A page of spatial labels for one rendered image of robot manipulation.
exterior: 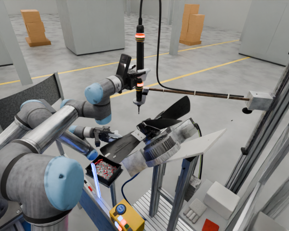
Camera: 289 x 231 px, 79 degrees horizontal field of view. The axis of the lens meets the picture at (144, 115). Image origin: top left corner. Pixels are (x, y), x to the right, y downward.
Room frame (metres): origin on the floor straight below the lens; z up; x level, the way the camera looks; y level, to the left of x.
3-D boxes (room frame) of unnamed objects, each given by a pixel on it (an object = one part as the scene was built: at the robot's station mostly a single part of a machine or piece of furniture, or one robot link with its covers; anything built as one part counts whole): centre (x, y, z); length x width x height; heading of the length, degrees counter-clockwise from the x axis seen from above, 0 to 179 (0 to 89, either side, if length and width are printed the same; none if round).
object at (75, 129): (0.91, 0.45, 1.17); 0.11 x 0.08 x 0.09; 84
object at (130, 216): (0.41, 0.07, 1.02); 0.16 x 0.10 x 0.11; 47
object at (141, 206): (0.84, -0.20, 0.04); 0.62 x 0.46 x 0.08; 47
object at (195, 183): (0.81, -0.36, 0.73); 0.15 x 0.09 x 0.22; 47
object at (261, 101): (0.79, -0.58, 1.54); 0.10 x 0.07 x 0.08; 82
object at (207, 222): (0.46, -0.41, 0.87); 0.08 x 0.08 x 0.02; 56
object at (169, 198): (0.83, -0.22, 0.56); 0.19 x 0.04 x 0.04; 47
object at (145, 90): (0.88, 0.03, 1.50); 0.09 x 0.07 x 0.10; 82
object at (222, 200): (0.62, -0.52, 0.91); 0.17 x 0.16 x 0.11; 47
